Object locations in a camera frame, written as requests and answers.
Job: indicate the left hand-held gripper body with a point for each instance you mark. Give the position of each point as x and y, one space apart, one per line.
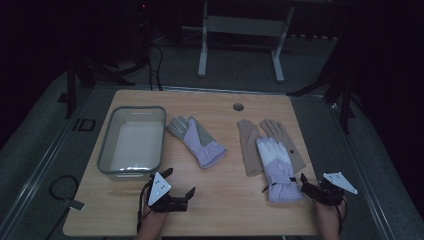
159 190

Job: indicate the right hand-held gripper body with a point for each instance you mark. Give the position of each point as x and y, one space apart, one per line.
330 191

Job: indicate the purple glove with white fingers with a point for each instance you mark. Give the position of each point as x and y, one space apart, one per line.
278 166

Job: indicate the purple glove with grey palm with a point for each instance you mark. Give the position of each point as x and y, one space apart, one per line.
200 143

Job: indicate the grey plastic bin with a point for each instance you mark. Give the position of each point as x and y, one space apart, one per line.
133 143

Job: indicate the plain beige glove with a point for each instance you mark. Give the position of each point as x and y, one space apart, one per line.
248 146

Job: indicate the person's left hand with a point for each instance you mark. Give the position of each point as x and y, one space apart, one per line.
154 216

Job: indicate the beige glove with dark button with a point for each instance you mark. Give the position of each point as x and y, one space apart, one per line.
286 136

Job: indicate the black stand with angled legs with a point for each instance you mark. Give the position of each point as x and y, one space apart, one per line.
345 100

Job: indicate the grey tape piece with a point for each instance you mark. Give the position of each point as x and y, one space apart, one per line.
74 204

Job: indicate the grey round table grommet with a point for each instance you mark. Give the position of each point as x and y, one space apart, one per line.
238 107

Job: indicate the black rectangular floor marker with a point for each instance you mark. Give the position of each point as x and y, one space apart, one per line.
80 125

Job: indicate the black tripod stand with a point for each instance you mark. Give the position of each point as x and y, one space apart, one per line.
71 83

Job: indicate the white metal stand frame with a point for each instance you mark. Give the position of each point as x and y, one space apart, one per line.
245 25

